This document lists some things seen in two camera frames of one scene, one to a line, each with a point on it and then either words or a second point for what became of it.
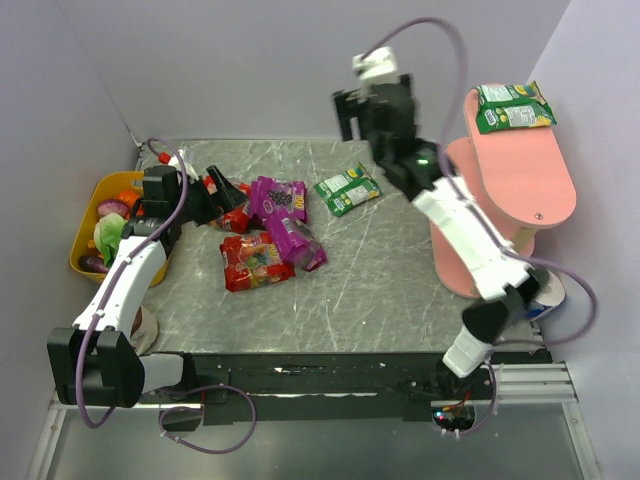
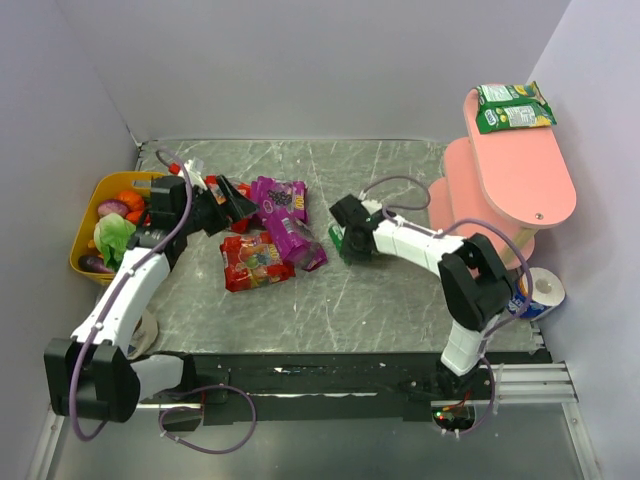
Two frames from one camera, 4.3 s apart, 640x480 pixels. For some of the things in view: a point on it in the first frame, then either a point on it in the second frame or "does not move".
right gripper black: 357,107 → 347,220
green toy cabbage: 107,236 does not move
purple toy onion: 113,206 does not move
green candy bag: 348,189 → 337,234
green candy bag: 512,106 does not move
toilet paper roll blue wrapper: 553,296 does not move
